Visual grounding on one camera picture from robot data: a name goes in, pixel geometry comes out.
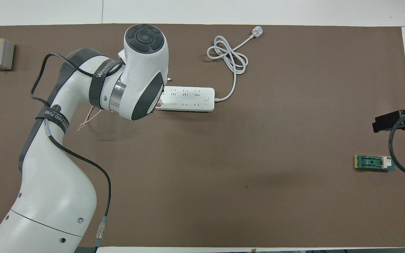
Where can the white power strip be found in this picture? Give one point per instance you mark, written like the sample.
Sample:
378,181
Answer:
195,100

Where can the pink charger adapter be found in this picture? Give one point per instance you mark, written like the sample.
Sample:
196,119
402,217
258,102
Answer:
159,103

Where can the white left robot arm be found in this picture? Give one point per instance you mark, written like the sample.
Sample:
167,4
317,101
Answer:
58,196

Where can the brown table mat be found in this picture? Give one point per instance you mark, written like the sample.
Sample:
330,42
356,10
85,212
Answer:
223,175

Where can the green knife switch yellow base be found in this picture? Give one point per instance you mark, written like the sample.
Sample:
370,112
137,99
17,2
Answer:
373,162

